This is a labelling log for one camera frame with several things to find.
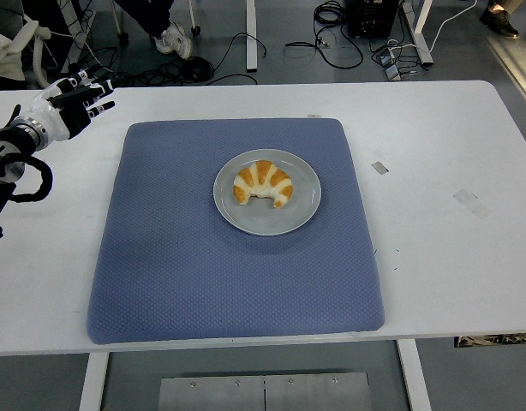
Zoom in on white cable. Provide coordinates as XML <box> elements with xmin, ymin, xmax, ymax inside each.
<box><xmin>425</xmin><ymin>0</ymin><xmax>478</xmax><ymax>55</ymax></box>

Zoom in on person's black shoe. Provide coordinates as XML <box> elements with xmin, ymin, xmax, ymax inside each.
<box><xmin>480</xmin><ymin>7</ymin><xmax>521</xmax><ymax>39</ymax></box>

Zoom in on camouflage patterned bracket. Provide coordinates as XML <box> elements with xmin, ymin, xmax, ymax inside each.
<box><xmin>453</xmin><ymin>332</ymin><xmax>526</xmax><ymax>348</ymax></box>

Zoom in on white desk leg slim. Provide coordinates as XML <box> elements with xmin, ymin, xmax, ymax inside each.
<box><xmin>244</xmin><ymin>0</ymin><xmax>259</xmax><ymax>71</ymax></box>

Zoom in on white cloth garment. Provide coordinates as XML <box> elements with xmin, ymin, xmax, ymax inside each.
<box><xmin>0</xmin><ymin>23</ymin><xmax>28</xmax><ymax>93</ymax></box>

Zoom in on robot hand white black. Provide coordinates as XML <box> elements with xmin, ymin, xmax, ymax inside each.
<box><xmin>29</xmin><ymin>64</ymin><xmax>117</xmax><ymax>141</ymax></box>

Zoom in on black equipment box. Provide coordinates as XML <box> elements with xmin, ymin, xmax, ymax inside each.
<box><xmin>346</xmin><ymin>0</ymin><xmax>402</xmax><ymax>39</ymax></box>

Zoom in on person's white sneaker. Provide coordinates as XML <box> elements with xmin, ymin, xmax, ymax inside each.
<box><xmin>151</xmin><ymin>21</ymin><xmax>193</xmax><ymax>60</ymax></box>

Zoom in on black thin cable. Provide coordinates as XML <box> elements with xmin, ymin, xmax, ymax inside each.
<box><xmin>205</xmin><ymin>32</ymin><xmax>268</xmax><ymax>86</ymax></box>

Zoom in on white table leg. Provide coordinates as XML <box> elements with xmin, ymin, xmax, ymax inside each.
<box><xmin>77</xmin><ymin>351</ymin><xmax>111</xmax><ymax>411</ymax></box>
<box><xmin>395</xmin><ymin>338</ymin><xmax>433</xmax><ymax>411</ymax></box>

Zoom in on person's leg dark trousers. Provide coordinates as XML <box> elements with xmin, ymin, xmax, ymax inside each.
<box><xmin>112</xmin><ymin>0</ymin><xmax>175</xmax><ymax>39</ymax></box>

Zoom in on white padded chair frame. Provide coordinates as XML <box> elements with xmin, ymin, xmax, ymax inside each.
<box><xmin>9</xmin><ymin>15</ymin><xmax>58</xmax><ymax>90</ymax></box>

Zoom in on grey metal plate with screws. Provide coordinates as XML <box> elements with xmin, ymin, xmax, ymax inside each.
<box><xmin>158</xmin><ymin>372</ymin><xmax>372</xmax><ymax>411</ymax></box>

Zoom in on white desk leg with foot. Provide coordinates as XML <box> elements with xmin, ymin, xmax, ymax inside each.
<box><xmin>410</xmin><ymin>0</ymin><xmax>435</xmax><ymax>66</ymax></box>

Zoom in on black coiled cable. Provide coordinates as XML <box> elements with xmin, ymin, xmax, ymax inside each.
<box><xmin>284</xmin><ymin>0</ymin><xmax>365</xmax><ymax>69</ymax></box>

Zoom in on croissant bread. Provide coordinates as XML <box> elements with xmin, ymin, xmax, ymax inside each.
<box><xmin>232</xmin><ymin>159</ymin><xmax>295</xmax><ymax>210</ymax></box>

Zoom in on large clear tape piece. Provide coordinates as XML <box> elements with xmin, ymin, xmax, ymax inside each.
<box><xmin>452</xmin><ymin>188</ymin><xmax>492</xmax><ymax>219</ymax></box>

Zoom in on black cable bundle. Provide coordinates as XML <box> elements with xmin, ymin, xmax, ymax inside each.
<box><xmin>159</xmin><ymin>55</ymin><xmax>215</xmax><ymax>85</ymax></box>

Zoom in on blue quilted mat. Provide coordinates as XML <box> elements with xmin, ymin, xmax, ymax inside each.
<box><xmin>86</xmin><ymin>117</ymin><xmax>386</xmax><ymax>346</ymax></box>

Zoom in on grey round plate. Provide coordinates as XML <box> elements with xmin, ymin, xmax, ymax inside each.
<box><xmin>212</xmin><ymin>147</ymin><xmax>323</xmax><ymax>237</ymax></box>

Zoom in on black power adapter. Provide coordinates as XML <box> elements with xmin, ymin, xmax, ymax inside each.
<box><xmin>373</xmin><ymin>46</ymin><xmax>399</xmax><ymax>68</ymax></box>

